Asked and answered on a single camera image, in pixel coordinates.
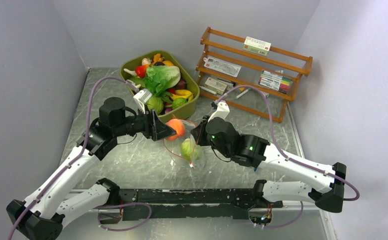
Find wooden shelf rack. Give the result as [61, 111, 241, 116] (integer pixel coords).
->
[196, 27, 313, 123]

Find yellow banana pepper toy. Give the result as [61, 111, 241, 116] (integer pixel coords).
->
[171, 89, 194, 101]

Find coloured marker pen set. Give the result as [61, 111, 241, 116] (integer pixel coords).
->
[259, 70, 292, 94]

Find clear zip bag orange zipper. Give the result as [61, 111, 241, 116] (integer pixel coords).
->
[163, 118, 206, 170]

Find dark red beet toy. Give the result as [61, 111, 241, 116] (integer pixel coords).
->
[175, 79, 187, 90]

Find green leafy vegetable toy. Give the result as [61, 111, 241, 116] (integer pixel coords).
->
[146, 96, 164, 114]

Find flat packaged stationery card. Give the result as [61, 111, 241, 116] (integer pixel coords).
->
[203, 57, 241, 78]

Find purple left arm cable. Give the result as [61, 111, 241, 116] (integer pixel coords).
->
[7, 76, 152, 240]

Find small white green box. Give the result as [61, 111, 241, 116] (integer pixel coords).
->
[204, 77, 227, 95]

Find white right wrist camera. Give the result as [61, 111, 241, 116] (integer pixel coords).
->
[208, 100, 230, 122]

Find white box on top shelf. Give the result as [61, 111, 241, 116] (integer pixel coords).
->
[243, 36, 271, 56]

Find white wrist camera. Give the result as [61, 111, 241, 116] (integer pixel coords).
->
[133, 88, 153, 114]
[208, 100, 230, 122]

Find white pen on table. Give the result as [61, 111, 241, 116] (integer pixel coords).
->
[235, 87, 251, 99]

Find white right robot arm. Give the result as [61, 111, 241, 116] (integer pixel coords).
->
[190, 116, 347, 213]

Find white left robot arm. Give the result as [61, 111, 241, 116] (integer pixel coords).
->
[6, 97, 175, 240]

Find small green lime toy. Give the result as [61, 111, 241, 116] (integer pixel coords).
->
[172, 97, 188, 110]

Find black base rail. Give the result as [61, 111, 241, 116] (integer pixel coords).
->
[94, 178, 284, 223]

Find round green cabbage toy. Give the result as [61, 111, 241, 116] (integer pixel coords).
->
[180, 138, 200, 162]

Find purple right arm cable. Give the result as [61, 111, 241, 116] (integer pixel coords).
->
[215, 85, 360, 230]

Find napa cabbage toy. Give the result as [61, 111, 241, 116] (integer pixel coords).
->
[143, 65, 181, 96]

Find white mushroom toy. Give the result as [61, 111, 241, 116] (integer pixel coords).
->
[126, 79, 142, 92]

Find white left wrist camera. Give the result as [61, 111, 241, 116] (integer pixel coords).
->
[133, 88, 153, 114]

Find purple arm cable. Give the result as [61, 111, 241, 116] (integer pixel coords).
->
[215, 85, 360, 230]
[7, 76, 152, 240]

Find olive green plastic bin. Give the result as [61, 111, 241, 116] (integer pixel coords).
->
[120, 50, 200, 122]

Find peach toy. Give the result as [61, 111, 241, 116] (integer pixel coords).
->
[166, 118, 186, 142]

